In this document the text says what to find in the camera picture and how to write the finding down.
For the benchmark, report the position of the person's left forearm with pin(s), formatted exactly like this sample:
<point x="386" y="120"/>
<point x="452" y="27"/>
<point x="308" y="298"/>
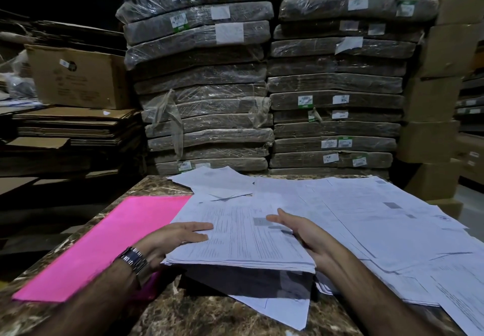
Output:
<point x="94" y="301"/>

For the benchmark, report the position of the dark storage shelf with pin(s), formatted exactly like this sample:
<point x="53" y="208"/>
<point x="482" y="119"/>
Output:
<point x="470" y="101"/>

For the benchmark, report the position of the plain white paper sheet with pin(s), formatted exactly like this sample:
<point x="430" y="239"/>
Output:
<point x="287" y="313"/>

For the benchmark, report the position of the person's left hand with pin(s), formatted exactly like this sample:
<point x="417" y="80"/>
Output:
<point x="166" y="239"/>

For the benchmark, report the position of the labelled brown cardboard box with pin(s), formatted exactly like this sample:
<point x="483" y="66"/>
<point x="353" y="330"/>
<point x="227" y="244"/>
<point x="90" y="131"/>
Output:
<point x="472" y="158"/>

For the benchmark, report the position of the spread of white paper sheets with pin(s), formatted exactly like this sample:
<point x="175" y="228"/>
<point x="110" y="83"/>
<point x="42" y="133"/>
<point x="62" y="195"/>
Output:
<point x="378" y="226"/>

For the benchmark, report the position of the clear plastic bags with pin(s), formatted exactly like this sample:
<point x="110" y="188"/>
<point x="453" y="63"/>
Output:
<point x="19" y="79"/>

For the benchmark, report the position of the open brown cardboard box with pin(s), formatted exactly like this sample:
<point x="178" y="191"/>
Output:
<point x="75" y="79"/>

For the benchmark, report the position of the person's right hand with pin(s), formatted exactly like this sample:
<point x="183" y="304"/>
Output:
<point x="314" y="241"/>

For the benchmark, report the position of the stack of closed cardboard boxes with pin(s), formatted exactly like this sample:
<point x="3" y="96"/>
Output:
<point x="438" y="82"/>

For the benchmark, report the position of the silver metal wristwatch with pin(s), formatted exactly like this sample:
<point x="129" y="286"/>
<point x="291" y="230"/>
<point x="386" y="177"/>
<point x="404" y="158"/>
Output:
<point x="133" y="260"/>

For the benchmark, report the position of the stack of printed paper forms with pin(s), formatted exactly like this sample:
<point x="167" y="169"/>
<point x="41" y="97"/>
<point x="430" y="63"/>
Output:
<point x="242" y="233"/>

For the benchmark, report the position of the creased white paper sheet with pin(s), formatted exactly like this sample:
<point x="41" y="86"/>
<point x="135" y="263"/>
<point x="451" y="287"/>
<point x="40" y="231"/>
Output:
<point x="215" y="182"/>

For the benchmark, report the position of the pink paper folder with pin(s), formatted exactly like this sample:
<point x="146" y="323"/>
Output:
<point x="102" y="249"/>

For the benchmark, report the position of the stack of plastic-wrapped brown bundles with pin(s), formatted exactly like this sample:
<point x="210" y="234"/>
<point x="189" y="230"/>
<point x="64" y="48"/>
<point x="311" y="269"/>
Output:
<point x="336" y="94"/>
<point x="200" y="82"/>

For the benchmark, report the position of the person's right forearm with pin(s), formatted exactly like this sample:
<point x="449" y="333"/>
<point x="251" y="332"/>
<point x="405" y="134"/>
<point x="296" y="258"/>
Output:
<point x="370" y="294"/>

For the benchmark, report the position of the pile of flattened cardboard sheets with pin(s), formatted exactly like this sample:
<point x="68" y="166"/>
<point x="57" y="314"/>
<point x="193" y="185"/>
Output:
<point x="68" y="135"/>

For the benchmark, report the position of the person's right thumb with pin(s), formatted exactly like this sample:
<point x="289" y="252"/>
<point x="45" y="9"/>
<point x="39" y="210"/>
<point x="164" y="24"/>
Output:
<point x="289" y="216"/>

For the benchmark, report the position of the person's left thumb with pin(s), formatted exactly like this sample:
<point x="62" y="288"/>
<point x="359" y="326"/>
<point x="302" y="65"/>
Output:
<point x="194" y="238"/>

